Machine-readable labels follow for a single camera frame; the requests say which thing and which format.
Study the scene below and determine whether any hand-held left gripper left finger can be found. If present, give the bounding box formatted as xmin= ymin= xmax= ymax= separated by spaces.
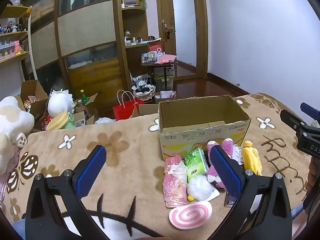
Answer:
xmin=25 ymin=145 xmax=108 ymax=240

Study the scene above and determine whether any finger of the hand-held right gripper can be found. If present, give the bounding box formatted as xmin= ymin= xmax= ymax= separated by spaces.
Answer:
xmin=300 ymin=102 xmax=320 ymax=120
xmin=279 ymin=109 xmax=308 ymax=131

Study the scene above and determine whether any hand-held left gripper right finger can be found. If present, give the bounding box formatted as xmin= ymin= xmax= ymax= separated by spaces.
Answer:
xmin=209 ymin=144 xmax=293 ymax=240

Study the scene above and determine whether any pink white plush toy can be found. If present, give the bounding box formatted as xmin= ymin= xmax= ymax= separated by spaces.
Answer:
xmin=206 ymin=138 xmax=242 ymax=190

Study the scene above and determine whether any fluffy black white plush keychain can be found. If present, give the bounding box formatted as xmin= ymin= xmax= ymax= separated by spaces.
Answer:
xmin=187 ymin=175 xmax=220 ymax=202

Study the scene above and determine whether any pink plastic packet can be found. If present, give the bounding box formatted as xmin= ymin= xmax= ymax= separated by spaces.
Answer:
xmin=162 ymin=154 xmax=188 ymax=208

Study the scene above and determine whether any person's right hand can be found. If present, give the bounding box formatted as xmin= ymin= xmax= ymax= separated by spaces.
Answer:
xmin=306 ymin=158 xmax=320 ymax=193

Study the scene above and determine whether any green tissue pack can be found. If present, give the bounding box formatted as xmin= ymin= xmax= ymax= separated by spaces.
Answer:
xmin=184 ymin=148 xmax=209 ymax=182

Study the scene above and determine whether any brown flower printed blanket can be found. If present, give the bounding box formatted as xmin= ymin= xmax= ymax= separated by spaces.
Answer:
xmin=0 ymin=93 xmax=320 ymax=240

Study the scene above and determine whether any pink swirl plush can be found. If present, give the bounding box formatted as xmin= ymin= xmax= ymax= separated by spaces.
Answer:
xmin=169 ymin=200 xmax=213 ymax=230

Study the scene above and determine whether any yellow green plush toy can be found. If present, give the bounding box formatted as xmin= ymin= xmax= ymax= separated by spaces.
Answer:
xmin=46 ymin=111 xmax=76 ymax=131

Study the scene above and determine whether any low open cardboard box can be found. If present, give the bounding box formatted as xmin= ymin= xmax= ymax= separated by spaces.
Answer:
xmin=74 ymin=93 xmax=100 ymax=126

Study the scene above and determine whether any red paper bag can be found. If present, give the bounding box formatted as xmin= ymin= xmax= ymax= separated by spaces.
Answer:
xmin=112 ymin=90 xmax=145 ymax=121

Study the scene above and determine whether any large white-haired plush doll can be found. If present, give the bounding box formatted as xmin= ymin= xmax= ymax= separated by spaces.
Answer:
xmin=47 ymin=89 xmax=75 ymax=117

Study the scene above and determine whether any flat cardboard piece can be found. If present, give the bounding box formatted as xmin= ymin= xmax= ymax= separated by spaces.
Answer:
xmin=131 ymin=104 xmax=159 ymax=118

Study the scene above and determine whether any large cream plush toy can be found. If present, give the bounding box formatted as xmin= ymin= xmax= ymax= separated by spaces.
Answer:
xmin=0 ymin=96 xmax=35 ymax=176

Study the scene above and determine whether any lace-trimmed wicker basket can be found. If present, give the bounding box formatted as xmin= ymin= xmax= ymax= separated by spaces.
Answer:
xmin=132 ymin=85 xmax=156 ymax=103

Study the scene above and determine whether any tall open cardboard box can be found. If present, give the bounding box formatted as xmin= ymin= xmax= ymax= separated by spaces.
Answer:
xmin=15 ymin=80 xmax=49 ymax=123

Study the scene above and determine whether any small cardboard box of items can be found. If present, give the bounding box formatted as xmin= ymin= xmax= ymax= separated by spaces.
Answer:
xmin=154 ymin=91 xmax=177 ymax=104

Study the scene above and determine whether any black white striped bag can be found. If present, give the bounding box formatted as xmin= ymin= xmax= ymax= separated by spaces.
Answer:
xmin=132 ymin=74 xmax=152 ymax=88

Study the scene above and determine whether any clear storage bin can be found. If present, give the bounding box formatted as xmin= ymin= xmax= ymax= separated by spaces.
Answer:
xmin=153 ymin=67 xmax=175 ymax=92

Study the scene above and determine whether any small dark side table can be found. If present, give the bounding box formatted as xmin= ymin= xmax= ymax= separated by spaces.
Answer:
xmin=141 ymin=60 xmax=179 ymax=93

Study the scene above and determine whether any pink cloth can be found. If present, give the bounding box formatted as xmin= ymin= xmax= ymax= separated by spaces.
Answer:
xmin=154 ymin=54 xmax=177 ymax=65

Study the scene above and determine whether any white leaning board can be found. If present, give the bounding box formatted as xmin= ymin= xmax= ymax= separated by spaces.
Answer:
xmin=27 ymin=12 xmax=38 ymax=81

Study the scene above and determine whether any red box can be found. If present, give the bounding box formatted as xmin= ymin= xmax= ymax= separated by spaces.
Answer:
xmin=148 ymin=42 xmax=163 ymax=54

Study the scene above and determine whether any wooden wardrobe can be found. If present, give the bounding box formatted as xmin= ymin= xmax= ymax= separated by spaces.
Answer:
xmin=21 ymin=0 xmax=130 ymax=113

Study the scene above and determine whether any pink figurine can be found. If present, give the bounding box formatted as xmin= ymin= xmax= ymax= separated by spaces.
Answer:
xmin=14 ymin=40 xmax=25 ymax=55

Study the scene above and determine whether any wooden door with frosted glass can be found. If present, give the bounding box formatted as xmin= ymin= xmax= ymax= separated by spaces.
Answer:
xmin=155 ymin=0 xmax=208 ymax=80

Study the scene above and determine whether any wooden corner shelf unit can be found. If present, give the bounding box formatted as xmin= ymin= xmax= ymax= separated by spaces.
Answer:
xmin=120 ymin=0 xmax=150 ymax=80

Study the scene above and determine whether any wooden wall shelf with figurines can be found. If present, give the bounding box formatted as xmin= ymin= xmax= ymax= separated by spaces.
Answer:
xmin=0 ymin=4 xmax=33 ymax=65

